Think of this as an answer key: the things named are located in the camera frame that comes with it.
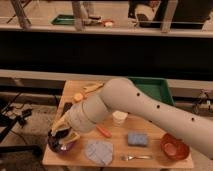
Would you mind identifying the red round object in background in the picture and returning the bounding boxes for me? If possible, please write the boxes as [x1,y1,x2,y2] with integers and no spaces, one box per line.
[102,20,114,27]

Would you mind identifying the yellow banana toy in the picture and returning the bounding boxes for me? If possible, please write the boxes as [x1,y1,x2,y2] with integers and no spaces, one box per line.
[83,83,104,93]

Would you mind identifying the blue sponge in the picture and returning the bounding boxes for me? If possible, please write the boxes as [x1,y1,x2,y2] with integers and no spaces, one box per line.
[128,132,148,147]

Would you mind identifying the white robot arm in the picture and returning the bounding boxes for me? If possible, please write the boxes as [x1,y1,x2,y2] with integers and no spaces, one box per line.
[51,77,213,160]

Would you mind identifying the green tray in background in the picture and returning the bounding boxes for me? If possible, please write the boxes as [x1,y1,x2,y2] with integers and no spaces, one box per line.
[51,14,75,26]

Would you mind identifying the green plastic tray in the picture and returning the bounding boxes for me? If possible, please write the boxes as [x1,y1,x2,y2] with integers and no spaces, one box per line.
[130,77,174,106]

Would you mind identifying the orange carrot toy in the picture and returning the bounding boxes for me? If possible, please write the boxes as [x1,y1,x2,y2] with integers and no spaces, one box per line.
[96,125,112,138]

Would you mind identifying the black rectangular block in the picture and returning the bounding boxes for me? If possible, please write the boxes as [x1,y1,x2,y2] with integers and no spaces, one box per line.
[62,102,73,114]

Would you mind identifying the grey-blue folded cloth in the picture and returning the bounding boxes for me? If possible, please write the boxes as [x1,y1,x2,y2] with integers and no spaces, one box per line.
[85,140,114,165]

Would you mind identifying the silver fork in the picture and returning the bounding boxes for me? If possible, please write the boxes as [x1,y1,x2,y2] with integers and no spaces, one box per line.
[121,155,152,161]

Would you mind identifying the white cup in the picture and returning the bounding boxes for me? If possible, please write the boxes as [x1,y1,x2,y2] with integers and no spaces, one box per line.
[112,111,128,126]

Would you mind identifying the wooden table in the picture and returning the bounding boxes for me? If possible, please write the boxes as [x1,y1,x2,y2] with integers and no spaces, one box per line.
[42,79,195,169]

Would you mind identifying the black dish brush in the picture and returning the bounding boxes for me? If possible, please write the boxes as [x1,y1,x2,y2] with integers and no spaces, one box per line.
[49,130,69,139]

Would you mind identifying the purple bowl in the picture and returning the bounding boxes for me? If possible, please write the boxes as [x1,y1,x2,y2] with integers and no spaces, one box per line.
[47,132,75,154]

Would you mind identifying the orange bowl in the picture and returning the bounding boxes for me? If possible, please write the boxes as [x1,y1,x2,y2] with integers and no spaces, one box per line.
[160,133,190,161]

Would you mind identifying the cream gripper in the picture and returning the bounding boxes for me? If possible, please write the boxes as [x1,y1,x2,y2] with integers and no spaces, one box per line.
[51,115,80,145]

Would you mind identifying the orange round fruit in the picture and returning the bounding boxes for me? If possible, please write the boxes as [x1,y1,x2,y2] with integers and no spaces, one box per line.
[73,93,84,103]

